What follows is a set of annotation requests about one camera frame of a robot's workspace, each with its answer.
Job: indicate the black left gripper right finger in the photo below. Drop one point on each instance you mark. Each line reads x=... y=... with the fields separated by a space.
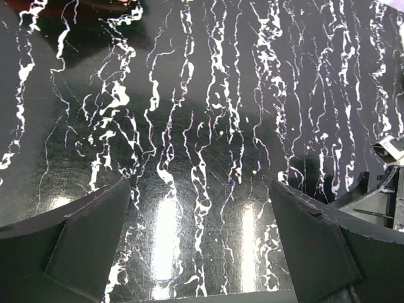
x=333 y=256

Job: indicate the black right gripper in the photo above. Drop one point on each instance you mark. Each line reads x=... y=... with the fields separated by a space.
x=382 y=205

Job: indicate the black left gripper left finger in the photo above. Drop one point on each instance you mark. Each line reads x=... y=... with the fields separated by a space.
x=65 y=254

